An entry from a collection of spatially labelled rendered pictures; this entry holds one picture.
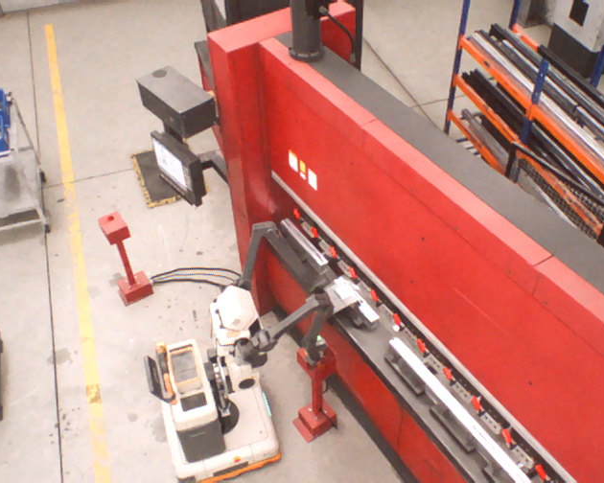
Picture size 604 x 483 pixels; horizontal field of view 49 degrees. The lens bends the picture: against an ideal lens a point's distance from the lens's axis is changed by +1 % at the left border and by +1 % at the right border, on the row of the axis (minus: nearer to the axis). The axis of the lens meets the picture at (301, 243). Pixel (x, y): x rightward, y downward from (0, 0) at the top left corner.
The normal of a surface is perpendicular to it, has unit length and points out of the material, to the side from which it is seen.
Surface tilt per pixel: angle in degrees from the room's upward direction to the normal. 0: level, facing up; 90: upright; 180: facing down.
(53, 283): 0
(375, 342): 0
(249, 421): 0
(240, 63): 90
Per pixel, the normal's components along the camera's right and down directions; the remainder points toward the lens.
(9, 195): -0.04, -0.70
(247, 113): 0.53, 0.59
